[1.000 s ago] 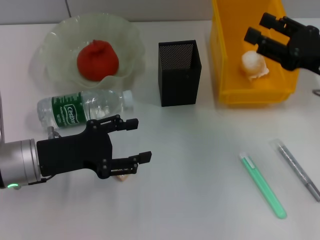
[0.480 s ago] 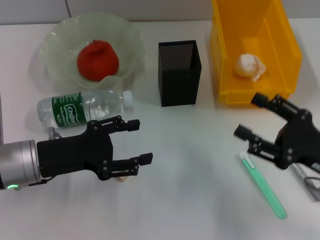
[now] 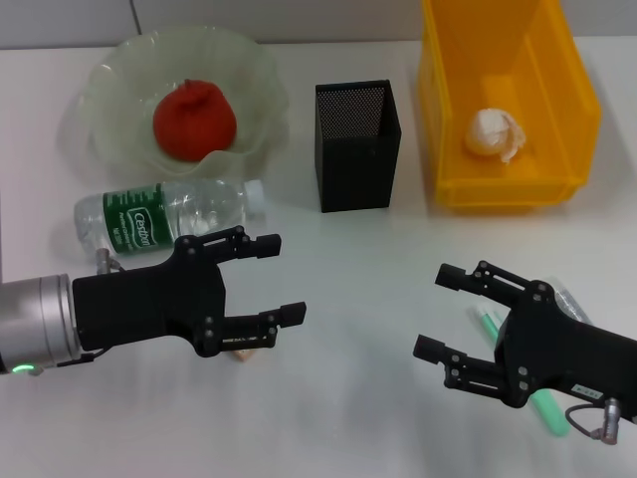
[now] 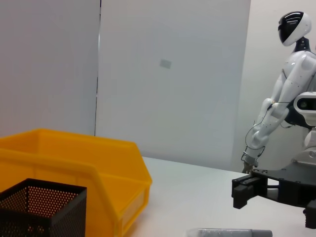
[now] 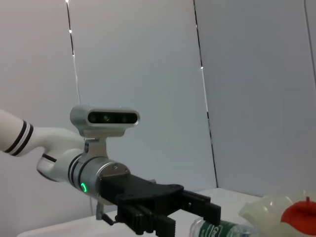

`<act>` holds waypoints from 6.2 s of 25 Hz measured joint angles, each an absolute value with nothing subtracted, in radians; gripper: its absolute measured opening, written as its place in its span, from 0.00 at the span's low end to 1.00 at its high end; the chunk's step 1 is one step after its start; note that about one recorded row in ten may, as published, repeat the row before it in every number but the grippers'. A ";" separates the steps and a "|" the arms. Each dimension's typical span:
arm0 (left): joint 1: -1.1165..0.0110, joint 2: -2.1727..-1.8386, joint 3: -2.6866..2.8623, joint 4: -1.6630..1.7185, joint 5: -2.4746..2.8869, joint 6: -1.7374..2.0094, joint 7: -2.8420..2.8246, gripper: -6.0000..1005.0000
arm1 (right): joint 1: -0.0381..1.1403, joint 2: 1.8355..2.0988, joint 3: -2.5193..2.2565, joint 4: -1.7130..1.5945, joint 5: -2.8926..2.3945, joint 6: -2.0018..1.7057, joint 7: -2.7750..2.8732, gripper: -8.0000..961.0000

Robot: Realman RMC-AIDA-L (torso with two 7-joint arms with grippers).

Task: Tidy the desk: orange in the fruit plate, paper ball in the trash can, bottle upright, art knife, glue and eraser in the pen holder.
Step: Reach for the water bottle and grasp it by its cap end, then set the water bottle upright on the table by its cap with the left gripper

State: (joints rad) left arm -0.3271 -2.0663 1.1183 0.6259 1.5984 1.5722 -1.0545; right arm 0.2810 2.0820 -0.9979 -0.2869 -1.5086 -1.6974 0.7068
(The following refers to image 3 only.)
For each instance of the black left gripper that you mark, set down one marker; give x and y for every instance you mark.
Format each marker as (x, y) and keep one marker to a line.
(144, 309)

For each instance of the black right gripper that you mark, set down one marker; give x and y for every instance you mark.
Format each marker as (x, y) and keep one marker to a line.
(572, 358)

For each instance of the green pen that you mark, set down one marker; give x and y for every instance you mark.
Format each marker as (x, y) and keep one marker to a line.
(485, 323)

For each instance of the clear green-label water bottle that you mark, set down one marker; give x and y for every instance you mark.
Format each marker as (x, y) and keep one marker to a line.
(144, 214)

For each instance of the white paper ball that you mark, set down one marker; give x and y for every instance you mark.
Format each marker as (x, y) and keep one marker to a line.
(488, 132)

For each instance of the beige eraser with barcode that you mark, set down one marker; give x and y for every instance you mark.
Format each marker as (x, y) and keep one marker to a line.
(245, 356)

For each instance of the black mesh pen holder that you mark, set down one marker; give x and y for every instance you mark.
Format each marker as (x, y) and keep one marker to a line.
(358, 174)

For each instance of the silver pen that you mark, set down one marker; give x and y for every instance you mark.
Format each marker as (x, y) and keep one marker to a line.
(572, 304)

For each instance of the pale green glass fruit plate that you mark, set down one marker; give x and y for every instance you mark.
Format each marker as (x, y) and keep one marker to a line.
(124, 74)

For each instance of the yellow plastic bin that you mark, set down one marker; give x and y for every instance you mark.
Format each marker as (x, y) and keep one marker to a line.
(497, 191)

